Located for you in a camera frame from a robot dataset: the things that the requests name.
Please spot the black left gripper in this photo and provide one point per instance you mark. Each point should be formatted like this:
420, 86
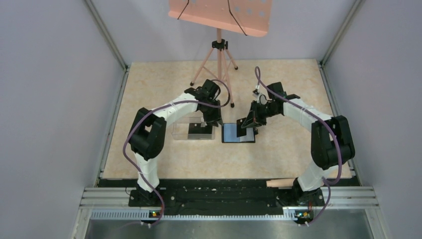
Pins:
217, 115

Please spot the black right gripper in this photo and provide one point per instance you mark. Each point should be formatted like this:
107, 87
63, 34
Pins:
251, 121

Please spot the black leather card holder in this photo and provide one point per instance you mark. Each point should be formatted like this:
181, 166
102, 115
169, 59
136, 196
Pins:
232, 133

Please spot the clear acrylic tray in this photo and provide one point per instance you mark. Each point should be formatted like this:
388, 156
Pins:
180, 127

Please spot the pink toy microphone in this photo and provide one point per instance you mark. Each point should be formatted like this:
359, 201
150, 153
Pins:
280, 183

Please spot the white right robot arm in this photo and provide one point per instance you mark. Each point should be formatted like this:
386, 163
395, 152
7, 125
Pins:
331, 140

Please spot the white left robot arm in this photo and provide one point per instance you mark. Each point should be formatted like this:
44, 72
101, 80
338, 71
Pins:
146, 137

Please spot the pink music stand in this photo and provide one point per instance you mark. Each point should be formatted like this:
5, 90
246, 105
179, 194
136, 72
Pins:
247, 17

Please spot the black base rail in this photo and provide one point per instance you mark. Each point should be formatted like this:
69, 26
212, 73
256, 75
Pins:
212, 197

